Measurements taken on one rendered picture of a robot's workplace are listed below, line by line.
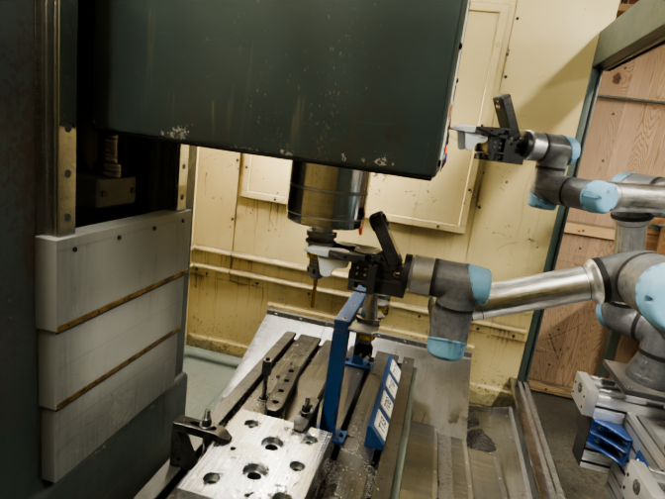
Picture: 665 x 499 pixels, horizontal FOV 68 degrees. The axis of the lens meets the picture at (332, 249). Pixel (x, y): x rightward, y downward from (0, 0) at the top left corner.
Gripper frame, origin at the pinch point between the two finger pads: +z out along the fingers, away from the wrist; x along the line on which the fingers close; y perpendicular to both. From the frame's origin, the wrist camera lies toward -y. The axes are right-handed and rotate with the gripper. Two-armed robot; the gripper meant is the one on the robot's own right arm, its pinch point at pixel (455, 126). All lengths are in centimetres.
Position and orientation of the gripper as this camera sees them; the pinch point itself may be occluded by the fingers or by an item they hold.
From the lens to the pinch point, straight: 125.6
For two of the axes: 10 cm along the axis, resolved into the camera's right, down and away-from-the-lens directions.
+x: -2.8, -2.6, 9.3
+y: -1.3, 9.6, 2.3
